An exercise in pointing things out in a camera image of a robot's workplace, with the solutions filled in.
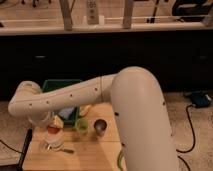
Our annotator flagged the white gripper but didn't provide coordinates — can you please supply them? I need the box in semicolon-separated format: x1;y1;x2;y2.
29;112;53;127

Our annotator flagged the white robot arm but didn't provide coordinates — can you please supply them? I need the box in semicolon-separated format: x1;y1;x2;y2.
8;66;180;171

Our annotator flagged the white paper cup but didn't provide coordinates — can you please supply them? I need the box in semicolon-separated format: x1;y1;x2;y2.
44;132;63;149

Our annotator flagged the green plastic cup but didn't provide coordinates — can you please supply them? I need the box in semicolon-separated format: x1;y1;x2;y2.
75;118;88;134

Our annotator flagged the dark metal cup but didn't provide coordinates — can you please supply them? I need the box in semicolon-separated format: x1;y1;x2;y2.
94;119;107;136

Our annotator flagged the yellow lemon wedge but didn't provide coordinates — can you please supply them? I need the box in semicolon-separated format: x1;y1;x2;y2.
53;115;64;129

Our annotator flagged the blue cloth in bin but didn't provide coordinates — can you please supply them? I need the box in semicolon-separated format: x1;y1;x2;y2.
58;107;75;119

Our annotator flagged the metal spoon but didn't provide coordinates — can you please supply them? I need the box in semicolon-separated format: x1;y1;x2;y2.
47;146;74;154

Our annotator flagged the green plastic bin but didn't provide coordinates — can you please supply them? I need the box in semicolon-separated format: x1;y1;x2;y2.
42;79;80;126

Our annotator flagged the yellow banana piece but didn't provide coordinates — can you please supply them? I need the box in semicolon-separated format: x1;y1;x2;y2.
79;105;91;117

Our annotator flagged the black stand left edge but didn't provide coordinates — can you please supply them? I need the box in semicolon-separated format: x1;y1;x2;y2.
0;128;33;171

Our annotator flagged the green curved vegetable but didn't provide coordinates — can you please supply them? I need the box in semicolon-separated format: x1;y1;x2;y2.
117;150;123;171

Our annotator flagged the white remote control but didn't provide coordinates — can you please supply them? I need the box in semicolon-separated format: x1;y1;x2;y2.
86;0;99;25

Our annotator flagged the blue black floor device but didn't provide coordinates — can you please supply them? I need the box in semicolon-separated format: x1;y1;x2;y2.
189;92;211;108

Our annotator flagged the left wooden post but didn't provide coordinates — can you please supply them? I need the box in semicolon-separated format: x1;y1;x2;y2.
59;0;73;31

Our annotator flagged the wooden post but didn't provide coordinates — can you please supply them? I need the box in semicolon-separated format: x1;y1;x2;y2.
59;0;73;31
123;0;134;29

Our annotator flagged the right wooden post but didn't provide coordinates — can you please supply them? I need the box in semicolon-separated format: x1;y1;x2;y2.
123;0;134;29

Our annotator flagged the black power cable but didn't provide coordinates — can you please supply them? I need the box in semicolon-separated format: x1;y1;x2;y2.
175;103;197;171

